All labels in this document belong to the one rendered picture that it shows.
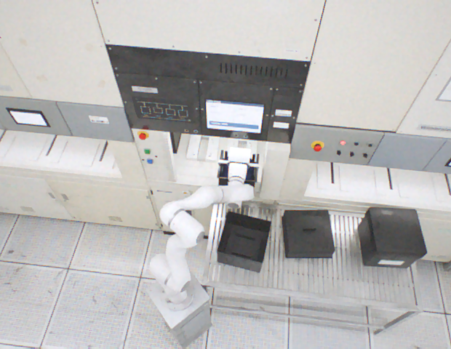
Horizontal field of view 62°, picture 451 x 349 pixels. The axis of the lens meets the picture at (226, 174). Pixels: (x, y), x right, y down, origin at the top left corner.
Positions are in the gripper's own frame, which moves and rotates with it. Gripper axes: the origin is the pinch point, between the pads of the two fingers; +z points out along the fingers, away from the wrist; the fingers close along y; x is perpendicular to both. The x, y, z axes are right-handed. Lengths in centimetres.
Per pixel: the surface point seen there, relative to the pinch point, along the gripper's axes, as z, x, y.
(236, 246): -34, -48, 4
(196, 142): 35, -35, -32
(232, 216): -18.9, -36.8, -0.6
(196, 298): -69, -49, -16
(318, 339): -67, -124, 72
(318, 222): -15, -38, 54
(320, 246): -31, -38, 55
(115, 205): 1, -80, -92
